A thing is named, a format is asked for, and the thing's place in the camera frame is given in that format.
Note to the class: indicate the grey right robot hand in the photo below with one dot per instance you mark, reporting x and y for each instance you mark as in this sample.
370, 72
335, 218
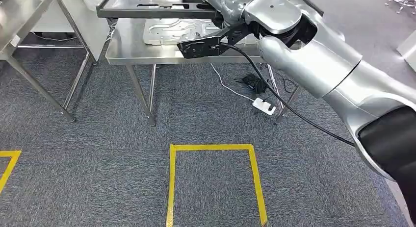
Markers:
227, 4

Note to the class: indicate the black slotted tray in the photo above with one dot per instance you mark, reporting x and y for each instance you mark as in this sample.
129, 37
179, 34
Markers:
146, 9

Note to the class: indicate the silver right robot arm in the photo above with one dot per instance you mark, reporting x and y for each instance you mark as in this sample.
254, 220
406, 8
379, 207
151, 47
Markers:
325, 66

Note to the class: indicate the pressed metal plate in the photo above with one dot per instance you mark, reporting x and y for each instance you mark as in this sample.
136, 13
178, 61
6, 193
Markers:
172, 32

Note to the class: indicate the black power adapter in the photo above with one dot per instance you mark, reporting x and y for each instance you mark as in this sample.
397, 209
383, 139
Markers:
253, 82

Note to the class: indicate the steel bench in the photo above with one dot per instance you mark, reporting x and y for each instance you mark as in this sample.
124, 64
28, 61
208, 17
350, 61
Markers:
130, 50

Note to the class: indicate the white power strip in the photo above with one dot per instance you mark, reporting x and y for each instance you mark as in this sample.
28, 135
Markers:
264, 106

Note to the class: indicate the heap of metal parts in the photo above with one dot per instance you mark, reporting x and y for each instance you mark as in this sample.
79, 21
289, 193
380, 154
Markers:
401, 1

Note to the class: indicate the white box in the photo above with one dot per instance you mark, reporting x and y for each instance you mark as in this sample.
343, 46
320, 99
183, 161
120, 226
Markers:
409, 53

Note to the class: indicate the steel side table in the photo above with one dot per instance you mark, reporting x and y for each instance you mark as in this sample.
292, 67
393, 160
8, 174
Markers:
19, 17

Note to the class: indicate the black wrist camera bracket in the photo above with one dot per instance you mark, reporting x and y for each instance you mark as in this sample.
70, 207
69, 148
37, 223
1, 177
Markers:
203, 47

